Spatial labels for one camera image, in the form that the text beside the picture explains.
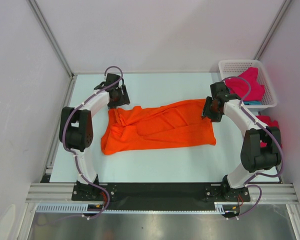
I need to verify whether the aluminium corner post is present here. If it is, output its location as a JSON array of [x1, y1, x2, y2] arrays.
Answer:
[[26, 0, 74, 79], [253, 0, 294, 61]]

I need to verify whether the pink t shirt in basket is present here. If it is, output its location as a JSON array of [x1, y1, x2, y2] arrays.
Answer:
[[225, 67, 266, 102]]

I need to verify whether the white slotted cable duct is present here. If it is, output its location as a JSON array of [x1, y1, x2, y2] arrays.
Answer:
[[36, 202, 239, 215]]

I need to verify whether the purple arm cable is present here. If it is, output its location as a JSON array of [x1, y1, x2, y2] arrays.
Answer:
[[61, 65, 125, 221], [221, 76, 285, 181]]

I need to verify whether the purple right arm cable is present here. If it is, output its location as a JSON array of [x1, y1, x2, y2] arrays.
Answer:
[[221, 76, 285, 181]]

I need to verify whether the teal t shirt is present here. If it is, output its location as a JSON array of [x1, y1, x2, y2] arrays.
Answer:
[[243, 100, 262, 106]]

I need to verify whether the white plastic basket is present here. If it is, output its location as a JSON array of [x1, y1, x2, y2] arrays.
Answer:
[[218, 59, 278, 112]]

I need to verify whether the left aluminium corner post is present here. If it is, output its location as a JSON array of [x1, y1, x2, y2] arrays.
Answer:
[[26, 0, 74, 79]]

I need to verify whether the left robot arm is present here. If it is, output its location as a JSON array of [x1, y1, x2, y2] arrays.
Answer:
[[59, 72, 130, 201]]

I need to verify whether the right aluminium corner post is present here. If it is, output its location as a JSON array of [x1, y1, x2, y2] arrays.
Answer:
[[253, 0, 294, 61]]

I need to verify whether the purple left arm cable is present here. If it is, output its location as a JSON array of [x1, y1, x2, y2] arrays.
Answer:
[[61, 65, 125, 221]]

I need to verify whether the folded pink t shirt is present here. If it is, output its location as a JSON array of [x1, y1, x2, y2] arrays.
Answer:
[[256, 115, 279, 148]]

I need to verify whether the aluminium front rail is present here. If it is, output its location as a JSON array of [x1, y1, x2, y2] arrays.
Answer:
[[25, 183, 299, 205]]

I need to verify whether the orange t shirt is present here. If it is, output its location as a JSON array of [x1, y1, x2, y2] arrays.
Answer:
[[100, 99, 217, 155]]

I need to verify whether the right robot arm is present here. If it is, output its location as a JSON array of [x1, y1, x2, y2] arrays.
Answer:
[[202, 81, 284, 202]]

